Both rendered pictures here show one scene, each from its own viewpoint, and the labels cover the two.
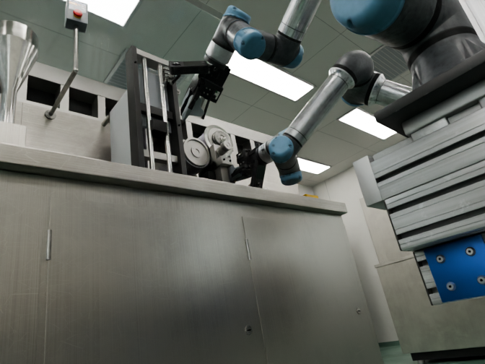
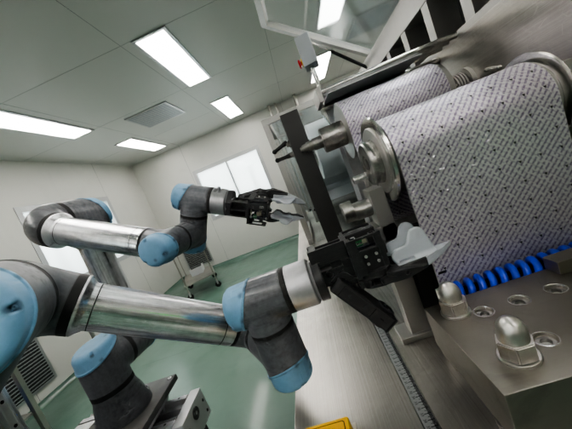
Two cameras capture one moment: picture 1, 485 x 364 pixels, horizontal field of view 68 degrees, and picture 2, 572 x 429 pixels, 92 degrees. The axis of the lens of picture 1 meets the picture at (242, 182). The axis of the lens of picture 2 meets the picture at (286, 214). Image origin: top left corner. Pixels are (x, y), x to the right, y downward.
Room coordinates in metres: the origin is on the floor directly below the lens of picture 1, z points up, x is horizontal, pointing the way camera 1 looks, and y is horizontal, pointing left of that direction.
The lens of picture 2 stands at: (1.55, -0.38, 1.28)
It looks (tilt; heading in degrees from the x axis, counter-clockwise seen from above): 7 degrees down; 141
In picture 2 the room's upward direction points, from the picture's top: 22 degrees counter-clockwise
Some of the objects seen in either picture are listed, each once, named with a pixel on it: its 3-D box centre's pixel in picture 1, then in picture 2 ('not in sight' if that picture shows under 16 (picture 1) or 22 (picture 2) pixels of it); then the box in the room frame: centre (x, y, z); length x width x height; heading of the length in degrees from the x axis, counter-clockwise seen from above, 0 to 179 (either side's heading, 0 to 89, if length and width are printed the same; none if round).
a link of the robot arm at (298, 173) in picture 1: (288, 166); (278, 347); (1.13, -0.16, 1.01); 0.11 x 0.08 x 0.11; 168
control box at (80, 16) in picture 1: (76, 14); (305, 54); (0.93, 0.48, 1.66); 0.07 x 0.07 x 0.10; 35
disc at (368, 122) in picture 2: (219, 141); (379, 160); (1.30, 0.06, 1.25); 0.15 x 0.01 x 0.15; 135
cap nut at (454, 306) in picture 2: not in sight; (450, 297); (1.38, -0.03, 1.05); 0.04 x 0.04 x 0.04
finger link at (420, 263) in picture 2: not in sight; (396, 269); (1.32, -0.03, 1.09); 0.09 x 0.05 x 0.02; 44
